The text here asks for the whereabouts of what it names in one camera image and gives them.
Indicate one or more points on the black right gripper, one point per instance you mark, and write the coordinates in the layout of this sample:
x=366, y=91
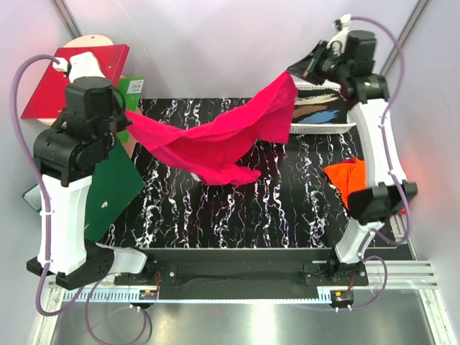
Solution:
x=307, y=67

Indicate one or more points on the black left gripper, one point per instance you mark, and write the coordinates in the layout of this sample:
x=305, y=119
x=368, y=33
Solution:
x=122, y=120

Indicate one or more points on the magenta pink t shirt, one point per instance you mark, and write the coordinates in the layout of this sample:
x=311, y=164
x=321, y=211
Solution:
x=211, y=151

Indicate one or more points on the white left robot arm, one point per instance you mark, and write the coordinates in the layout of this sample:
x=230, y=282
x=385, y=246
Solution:
x=65, y=158

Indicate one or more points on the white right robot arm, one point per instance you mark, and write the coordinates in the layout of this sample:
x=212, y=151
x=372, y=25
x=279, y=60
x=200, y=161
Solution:
x=380, y=155

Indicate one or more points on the light green folder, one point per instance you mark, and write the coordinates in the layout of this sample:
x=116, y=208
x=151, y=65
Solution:
x=131, y=88

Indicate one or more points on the white plastic basket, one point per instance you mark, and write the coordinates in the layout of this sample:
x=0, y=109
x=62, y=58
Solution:
x=321, y=128

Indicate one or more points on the black printed t shirt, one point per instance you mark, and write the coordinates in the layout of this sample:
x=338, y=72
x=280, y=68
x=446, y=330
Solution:
x=319, y=107

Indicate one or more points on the pink wooden stool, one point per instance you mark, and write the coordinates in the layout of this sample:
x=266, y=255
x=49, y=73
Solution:
x=90, y=40

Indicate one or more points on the orange folded t shirt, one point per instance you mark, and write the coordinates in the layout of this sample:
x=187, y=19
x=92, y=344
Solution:
x=346, y=179

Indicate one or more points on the red ring binder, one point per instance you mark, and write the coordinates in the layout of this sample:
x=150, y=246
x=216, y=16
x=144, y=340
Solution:
x=48, y=99

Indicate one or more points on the dark green ring binder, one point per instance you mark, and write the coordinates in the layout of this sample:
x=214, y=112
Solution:
x=115, y=184

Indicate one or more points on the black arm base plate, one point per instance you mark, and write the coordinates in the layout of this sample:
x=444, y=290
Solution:
x=176, y=273

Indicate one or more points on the aluminium frame rail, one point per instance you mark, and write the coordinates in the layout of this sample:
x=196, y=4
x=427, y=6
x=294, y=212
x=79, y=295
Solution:
x=393, y=275

